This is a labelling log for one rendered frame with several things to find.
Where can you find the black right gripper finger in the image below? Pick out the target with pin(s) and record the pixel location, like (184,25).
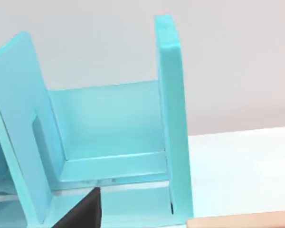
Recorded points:
(88,211)

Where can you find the salmon-coloured flat object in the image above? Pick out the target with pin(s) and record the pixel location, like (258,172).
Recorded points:
(242,219)

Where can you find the light blue rack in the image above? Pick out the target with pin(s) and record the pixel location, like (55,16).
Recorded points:
(114,123)

